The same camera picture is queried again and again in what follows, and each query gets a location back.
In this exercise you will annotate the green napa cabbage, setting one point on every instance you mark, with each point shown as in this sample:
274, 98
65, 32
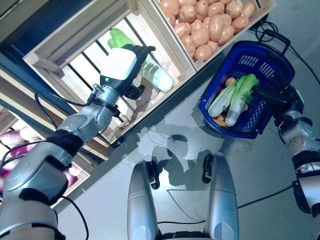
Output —
237, 105
162, 81
220, 100

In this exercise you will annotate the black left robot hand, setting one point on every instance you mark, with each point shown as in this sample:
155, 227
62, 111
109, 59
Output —
120, 65

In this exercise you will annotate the tan potato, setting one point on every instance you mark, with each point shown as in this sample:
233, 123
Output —
168, 7
187, 12
188, 43
221, 116
230, 81
226, 33
248, 8
203, 52
216, 25
240, 23
201, 6
227, 19
182, 28
216, 8
196, 25
245, 108
233, 8
200, 37
213, 46

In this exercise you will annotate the silver right robot leg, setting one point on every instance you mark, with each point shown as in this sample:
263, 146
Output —
222, 200

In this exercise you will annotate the yellow bell pepper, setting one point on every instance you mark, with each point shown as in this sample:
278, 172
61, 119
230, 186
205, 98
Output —
218, 122

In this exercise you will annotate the blue plastic shopping basket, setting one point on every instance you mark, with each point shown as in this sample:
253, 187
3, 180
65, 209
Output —
246, 132

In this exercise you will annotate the purple white onion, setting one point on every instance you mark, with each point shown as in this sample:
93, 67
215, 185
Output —
27, 132
10, 165
11, 137
70, 178
21, 150
73, 167

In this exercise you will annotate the black robot waist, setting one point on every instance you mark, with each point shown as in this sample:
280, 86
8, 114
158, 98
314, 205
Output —
182, 236

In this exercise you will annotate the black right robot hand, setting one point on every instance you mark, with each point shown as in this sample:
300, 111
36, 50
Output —
282, 92

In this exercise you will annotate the silver robot leg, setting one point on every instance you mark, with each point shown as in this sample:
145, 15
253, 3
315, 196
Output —
141, 207
222, 200

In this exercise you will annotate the wooden potato crate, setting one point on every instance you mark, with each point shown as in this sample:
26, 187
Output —
198, 65

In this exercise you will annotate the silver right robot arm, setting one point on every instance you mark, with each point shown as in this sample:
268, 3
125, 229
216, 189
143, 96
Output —
300, 135

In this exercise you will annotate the silver left robot leg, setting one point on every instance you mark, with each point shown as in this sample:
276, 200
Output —
141, 207

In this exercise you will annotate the wooden cabbage crate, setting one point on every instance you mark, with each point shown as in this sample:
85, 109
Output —
172, 60

